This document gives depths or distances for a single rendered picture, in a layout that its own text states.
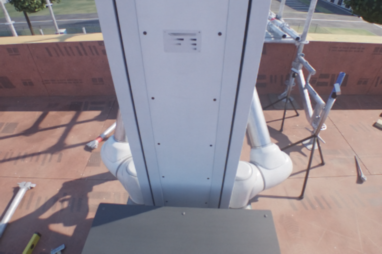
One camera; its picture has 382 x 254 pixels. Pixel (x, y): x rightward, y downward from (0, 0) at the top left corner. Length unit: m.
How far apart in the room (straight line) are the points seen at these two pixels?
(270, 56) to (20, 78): 2.97
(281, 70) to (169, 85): 2.30
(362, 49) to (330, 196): 1.76
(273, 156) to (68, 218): 1.44
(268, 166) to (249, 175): 0.14
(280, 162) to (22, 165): 2.09
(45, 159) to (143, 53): 1.94
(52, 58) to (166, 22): 2.50
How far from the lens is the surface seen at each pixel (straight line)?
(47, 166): 2.27
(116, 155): 1.17
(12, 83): 3.42
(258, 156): 1.15
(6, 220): 2.06
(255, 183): 1.09
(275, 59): 2.66
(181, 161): 0.72
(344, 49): 2.98
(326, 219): 1.92
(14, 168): 2.43
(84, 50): 2.69
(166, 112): 0.58
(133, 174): 1.05
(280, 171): 1.18
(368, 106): 3.33
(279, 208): 1.82
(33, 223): 1.98
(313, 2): 2.45
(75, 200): 1.93
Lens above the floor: 1.51
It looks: 38 degrees down
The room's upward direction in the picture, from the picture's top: straight up
